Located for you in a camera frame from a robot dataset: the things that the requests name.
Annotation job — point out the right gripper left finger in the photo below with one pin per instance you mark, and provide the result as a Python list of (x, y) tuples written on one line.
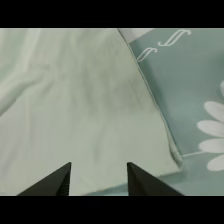
[(56, 183)]

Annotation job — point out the pale green garment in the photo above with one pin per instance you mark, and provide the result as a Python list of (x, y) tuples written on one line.
[(73, 110)]

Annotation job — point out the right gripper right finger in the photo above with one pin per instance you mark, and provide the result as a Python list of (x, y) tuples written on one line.
[(143, 185)]

